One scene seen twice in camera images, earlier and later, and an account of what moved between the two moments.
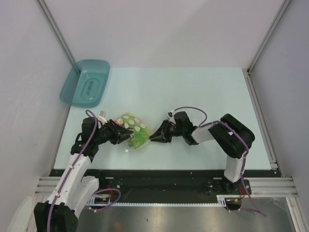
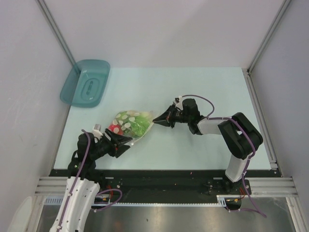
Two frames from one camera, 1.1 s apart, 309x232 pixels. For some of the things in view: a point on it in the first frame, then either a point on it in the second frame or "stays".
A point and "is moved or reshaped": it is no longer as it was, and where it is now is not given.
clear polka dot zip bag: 142,132 is moved or reshaped
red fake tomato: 117,123 is moved or reshaped
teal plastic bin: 86,83 stays
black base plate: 168,185 stays
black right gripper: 162,133 → 168,114
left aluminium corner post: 55,28 stays
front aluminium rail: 261,187 stays
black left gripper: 117,130 → 115,149
